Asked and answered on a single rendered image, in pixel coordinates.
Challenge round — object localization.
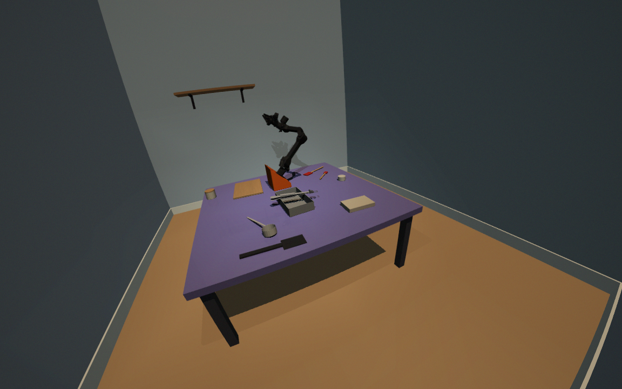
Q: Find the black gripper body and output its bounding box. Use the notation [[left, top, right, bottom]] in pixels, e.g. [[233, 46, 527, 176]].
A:
[[266, 115, 279, 127]]

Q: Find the grey rectangular roasting tin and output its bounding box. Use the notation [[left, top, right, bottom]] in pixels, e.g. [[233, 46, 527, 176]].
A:
[[275, 187, 314, 217]]

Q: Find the black spatula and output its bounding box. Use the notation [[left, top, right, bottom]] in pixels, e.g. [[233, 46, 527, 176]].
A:
[[239, 234, 307, 259]]

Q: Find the grey cylinder with orange top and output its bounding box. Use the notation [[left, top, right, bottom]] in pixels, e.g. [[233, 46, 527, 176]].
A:
[[205, 188, 216, 200]]

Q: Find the dark ladle with tan handle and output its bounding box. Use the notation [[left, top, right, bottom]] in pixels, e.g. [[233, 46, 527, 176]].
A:
[[247, 217, 277, 237]]

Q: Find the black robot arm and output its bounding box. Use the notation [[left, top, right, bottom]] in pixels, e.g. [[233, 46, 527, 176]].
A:
[[273, 113, 307, 177]]

